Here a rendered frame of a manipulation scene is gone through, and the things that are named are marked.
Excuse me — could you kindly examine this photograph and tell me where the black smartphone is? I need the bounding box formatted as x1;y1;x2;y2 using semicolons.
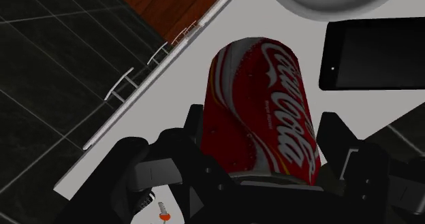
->
318;16;425;92

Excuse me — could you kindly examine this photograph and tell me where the red soda can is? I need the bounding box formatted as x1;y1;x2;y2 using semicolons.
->
200;36;322;187

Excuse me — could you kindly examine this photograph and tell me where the small orange and silver object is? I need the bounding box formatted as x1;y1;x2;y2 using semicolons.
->
157;202;172;223

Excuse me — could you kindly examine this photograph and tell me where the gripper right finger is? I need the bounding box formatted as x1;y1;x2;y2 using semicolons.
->
316;111;425;224

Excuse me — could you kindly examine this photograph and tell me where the grey bowl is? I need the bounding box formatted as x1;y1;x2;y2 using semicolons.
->
264;0;407;22

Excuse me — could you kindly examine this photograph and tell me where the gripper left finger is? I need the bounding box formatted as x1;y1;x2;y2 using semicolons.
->
54;103;234;224

